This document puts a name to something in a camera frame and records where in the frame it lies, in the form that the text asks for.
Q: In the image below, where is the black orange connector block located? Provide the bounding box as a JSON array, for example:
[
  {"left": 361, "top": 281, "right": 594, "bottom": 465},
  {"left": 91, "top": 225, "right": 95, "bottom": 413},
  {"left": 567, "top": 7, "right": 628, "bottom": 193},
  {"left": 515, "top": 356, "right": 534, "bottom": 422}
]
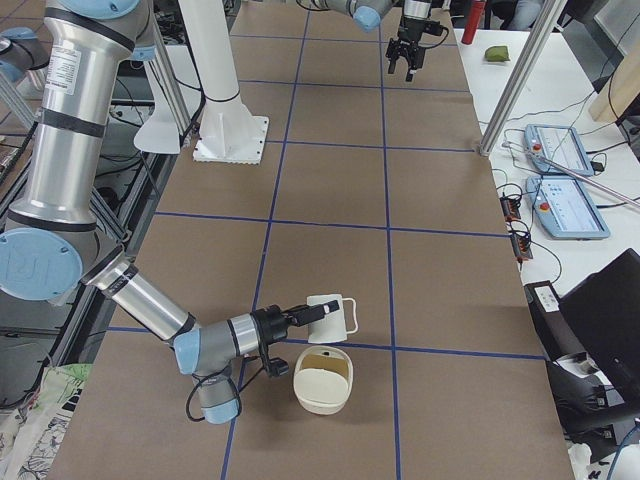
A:
[
  {"left": 510, "top": 232, "right": 533, "bottom": 264},
  {"left": 499, "top": 194, "right": 522, "bottom": 222}
]

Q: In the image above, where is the cream oval basket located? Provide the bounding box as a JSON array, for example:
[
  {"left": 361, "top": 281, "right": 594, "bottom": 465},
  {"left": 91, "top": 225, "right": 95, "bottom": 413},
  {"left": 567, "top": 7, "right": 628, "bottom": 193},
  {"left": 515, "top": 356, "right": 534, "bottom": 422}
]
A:
[{"left": 293, "top": 345, "right": 354, "bottom": 415}]

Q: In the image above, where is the white ribbed HOME mug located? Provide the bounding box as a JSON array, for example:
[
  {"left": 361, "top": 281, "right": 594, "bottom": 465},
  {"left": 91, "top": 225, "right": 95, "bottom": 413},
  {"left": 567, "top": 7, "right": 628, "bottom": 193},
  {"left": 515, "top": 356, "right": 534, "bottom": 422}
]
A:
[{"left": 306, "top": 293, "right": 359, "bottom": 344}]

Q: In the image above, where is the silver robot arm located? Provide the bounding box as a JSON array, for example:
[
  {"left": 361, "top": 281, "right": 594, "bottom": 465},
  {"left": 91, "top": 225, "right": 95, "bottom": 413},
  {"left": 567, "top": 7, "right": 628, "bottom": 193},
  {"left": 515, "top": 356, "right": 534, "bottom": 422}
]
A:
[
  {"left": 296, "top": 0, "right": 449, "bottom": 82},
  {"left": 1, "top": 1, "right": 339, "bottom": 424}
]

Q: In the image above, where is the red bottle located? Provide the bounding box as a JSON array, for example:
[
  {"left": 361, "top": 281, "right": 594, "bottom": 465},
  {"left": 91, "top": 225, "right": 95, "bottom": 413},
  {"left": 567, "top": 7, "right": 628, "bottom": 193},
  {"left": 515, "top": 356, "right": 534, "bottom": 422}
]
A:
[{"left": 461, "top": 0, "right": 486, "bottom": 45}]

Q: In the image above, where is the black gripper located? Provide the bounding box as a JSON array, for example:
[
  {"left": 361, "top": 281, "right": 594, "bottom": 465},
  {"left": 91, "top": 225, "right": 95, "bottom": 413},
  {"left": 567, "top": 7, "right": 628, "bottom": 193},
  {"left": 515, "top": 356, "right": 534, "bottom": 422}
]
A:
[
  {"left": 386, "top": 0, "right": 431, "bottom": 82},
  {"left": 251, "top": 300, "right": 339, "bottom": 356}
]

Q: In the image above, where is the aluminium frame post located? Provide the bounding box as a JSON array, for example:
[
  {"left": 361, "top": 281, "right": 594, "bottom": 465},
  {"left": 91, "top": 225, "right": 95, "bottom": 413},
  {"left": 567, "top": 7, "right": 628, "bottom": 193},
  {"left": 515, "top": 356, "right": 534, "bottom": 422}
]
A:
[{"left": 478, "top": 0, "right": 567, "bottom": 157}]

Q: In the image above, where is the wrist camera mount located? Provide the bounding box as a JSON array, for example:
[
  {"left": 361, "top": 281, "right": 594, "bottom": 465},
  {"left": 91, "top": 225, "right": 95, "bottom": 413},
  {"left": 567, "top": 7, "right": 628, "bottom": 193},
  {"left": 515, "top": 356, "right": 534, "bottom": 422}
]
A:
[{"left": 424, "top": 20, "right": 449, "bottom": 37}]

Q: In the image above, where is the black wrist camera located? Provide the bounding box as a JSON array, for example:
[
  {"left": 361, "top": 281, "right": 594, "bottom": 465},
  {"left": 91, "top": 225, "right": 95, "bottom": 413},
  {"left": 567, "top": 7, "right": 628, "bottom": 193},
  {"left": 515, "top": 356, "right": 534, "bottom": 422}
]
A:
[{"left": 259, "top": 344, "right": 289, "bottom": 378}]

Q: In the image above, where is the green cloth pouch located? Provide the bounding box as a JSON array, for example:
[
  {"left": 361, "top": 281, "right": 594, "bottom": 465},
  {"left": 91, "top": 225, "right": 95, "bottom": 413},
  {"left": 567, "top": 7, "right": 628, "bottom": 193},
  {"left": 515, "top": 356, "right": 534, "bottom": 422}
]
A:
[{"left": 484, "top": 45, "right": 510, "bottom": 63}]

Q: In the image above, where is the brown paper table mat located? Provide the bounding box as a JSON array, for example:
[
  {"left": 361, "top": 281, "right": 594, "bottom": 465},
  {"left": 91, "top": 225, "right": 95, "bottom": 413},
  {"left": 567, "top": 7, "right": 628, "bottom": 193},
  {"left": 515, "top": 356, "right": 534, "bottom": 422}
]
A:
[{"left": 50, "top": 2, "right": 572, "bottom": 479}]

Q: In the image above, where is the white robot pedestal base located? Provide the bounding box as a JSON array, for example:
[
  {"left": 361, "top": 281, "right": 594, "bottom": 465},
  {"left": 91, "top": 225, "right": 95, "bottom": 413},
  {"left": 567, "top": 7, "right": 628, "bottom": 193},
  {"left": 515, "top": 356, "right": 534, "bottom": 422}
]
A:
[{"left": 133, "top": 0, "right": 270, "bottom": 166}]

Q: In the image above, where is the blue teach pendant far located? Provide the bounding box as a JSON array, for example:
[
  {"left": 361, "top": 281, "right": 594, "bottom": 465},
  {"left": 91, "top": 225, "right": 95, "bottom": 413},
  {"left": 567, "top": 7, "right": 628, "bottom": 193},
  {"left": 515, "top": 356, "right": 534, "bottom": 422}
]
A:
[{"left": 524, "top": 124, "right": 594, "bottom": 176}]

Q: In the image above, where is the black computer monitor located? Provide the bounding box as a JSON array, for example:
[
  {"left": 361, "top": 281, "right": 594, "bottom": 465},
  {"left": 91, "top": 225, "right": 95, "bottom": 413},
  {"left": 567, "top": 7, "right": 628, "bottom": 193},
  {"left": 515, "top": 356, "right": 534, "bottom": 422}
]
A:
[{"left": 560, "top": 248, "right": 639, "bottom": 401}]

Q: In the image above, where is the blue teach pendant near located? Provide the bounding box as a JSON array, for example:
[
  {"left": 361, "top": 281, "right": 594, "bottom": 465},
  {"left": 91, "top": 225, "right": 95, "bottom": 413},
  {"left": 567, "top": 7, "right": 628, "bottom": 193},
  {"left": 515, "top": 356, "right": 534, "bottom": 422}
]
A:
[{"left": 525, "top": 175, "right": 610, "bottom": 240}]

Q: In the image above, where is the blue teach pendant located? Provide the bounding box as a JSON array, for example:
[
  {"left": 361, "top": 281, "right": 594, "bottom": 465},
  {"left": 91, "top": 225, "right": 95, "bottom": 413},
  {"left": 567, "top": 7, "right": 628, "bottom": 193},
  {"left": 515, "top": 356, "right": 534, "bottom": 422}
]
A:
[
  {"left": 525, "top": 175, "right": 610, "bottom": 240},
  {"left": 524, "top": 124, "right": 594, "bottom": 176}
]

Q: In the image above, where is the black box with label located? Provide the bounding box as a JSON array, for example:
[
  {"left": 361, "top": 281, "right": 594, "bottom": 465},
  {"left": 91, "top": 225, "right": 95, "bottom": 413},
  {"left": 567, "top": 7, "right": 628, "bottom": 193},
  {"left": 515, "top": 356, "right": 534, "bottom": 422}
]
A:
[{"left": 524, "top": 280, "right": 567, "bottom": 360}]

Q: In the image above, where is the floral cloth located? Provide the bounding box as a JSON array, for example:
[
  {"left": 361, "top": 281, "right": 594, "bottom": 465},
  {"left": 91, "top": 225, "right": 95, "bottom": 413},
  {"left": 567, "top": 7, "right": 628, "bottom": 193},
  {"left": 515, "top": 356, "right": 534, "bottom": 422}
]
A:
[{"left": 1, "top": 363, "right": 92, "bottom": 479}]

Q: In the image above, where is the metal reacher grabber stick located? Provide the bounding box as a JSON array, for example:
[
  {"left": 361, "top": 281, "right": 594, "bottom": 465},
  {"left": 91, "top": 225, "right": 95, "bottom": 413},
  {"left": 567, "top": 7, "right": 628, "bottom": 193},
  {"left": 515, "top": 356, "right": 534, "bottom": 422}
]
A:
[{"left": 523, "top": 149, "right": 639, "bottom": 209}]

